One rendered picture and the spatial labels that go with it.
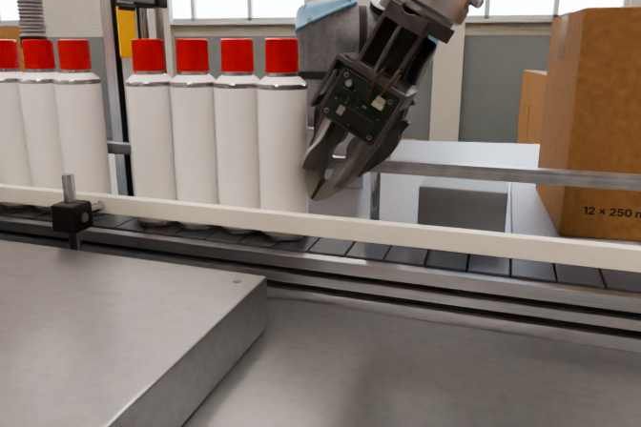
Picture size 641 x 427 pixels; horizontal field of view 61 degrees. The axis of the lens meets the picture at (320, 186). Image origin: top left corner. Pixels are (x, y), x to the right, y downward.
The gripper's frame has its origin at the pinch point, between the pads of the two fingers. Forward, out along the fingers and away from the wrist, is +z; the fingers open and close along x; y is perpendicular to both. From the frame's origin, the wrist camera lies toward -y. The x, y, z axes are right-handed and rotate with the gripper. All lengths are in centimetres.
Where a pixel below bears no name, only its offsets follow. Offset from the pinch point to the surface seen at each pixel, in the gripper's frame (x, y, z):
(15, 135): -34.9, 2.0, 15.7
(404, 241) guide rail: 10.2, 4.5, -1.9
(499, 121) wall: 44, -558, 45
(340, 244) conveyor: 5.1, 1.9, 3.4
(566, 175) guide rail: 19.4, -2.4, -13.9
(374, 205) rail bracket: 5.4, -8.5, 1.5
